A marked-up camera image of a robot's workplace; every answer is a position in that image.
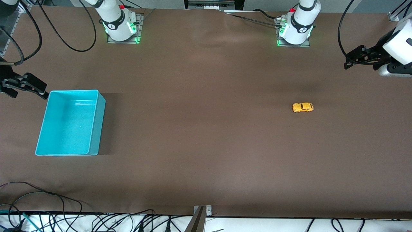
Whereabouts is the thin dark base cable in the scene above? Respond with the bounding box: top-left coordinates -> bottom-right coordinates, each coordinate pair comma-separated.
224,11 -> 280,27

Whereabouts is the long black right arm cable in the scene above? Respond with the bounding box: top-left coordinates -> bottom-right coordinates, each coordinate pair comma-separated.
34,0 -> 97,52

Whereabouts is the long thin black cable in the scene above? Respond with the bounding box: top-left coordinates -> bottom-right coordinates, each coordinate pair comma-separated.
0,181 -> 83,216

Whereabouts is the thick black base cable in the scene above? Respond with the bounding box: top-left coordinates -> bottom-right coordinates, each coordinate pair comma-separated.
253,9 -> 280,20

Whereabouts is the small metal bracket plate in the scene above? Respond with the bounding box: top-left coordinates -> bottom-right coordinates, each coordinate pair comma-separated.
193,205 -> 212,216

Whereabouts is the aluminium frame rail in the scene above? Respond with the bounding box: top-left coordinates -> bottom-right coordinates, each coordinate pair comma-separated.
0,5 -> 31,58

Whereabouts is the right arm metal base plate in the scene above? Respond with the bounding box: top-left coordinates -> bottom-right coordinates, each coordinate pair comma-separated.
107,13 -> 144,44

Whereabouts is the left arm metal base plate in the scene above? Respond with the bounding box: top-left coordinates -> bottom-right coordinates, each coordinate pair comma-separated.
275,18 -> 311,48

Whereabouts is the aluminium corner bracket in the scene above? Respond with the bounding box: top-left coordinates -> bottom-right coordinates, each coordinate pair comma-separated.
388,0 -> 412,22

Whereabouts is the teal plastic strip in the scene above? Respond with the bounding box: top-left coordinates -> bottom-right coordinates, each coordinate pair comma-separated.
23,212 -> 41,232

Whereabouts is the brown table cover sheet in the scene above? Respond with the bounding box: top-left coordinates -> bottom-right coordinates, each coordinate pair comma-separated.
0,6 -> 412,219

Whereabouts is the short black right arm cable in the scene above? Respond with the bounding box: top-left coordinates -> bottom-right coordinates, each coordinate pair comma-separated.
0,2 -> 42,66

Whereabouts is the yellow beetle toy car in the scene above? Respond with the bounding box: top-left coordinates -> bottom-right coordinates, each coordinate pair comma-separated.
292,102 -> 314,113

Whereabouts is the white power strip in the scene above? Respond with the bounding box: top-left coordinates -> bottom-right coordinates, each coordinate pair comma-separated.
188,0 -> 236,7

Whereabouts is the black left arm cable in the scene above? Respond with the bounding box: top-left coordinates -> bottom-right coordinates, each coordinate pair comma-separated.
338,0 -> 387,65

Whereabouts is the grey metal bar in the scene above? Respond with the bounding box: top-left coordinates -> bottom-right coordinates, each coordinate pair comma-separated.
185,206 -> 206,232

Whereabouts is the turquoise plastic bin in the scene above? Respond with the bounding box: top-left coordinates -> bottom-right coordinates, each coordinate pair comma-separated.
35,90 -> 106,157

